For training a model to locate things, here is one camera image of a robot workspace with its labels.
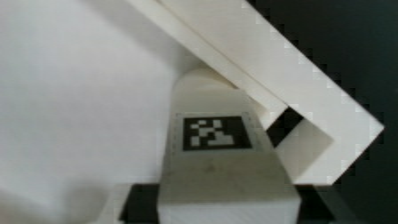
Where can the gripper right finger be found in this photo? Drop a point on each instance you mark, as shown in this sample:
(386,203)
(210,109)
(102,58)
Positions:
(324,208)

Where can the white square tabletop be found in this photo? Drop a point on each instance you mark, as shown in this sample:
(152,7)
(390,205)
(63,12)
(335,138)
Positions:
(89,66)

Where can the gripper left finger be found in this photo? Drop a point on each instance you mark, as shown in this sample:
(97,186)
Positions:
(130,205)

